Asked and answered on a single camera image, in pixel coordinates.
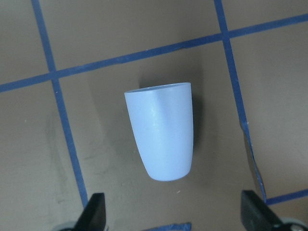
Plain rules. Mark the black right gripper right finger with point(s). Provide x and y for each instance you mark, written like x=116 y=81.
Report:
x=256 y=215

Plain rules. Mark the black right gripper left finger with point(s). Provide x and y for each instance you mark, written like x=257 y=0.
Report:
x=93 y=217

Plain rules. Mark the light blue plastic cup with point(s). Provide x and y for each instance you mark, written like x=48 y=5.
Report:
x=161 y=118

